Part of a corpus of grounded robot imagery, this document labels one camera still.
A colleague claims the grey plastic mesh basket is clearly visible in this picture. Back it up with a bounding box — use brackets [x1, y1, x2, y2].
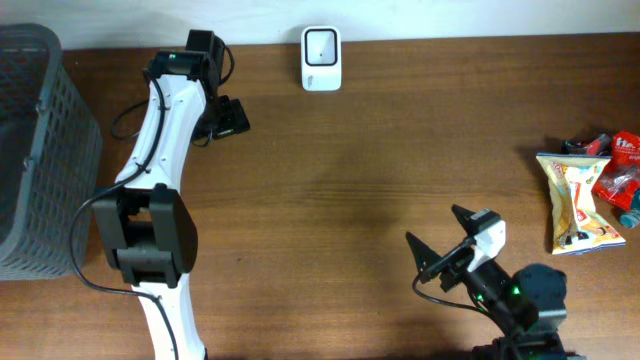
[1, 24, 103, 281]

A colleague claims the red snack bag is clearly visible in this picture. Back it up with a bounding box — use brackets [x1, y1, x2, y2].
[593, 131, 639, 211]

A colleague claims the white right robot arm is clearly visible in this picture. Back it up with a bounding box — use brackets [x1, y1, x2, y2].
[405, 204, 582, 360]

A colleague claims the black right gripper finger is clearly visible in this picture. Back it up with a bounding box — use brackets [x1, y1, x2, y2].
[451, 204, 481, 235]
[405, 231, 442, 275]

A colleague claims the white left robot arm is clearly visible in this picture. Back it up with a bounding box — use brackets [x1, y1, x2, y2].
[91, 30, 251, 359]

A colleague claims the yellow chips bag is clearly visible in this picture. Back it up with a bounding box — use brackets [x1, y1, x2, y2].
[536, 153, 626, 255]

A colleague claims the green Listerine mouthwash bottle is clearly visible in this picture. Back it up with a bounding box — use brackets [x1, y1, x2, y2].
[619, 191, 640, 229]

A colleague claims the black red triangular packet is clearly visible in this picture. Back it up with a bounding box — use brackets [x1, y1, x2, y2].
[561, 134, 612, 156]

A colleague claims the white barcode scanner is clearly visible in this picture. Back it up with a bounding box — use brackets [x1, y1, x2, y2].
[300, 26, 342, 92]

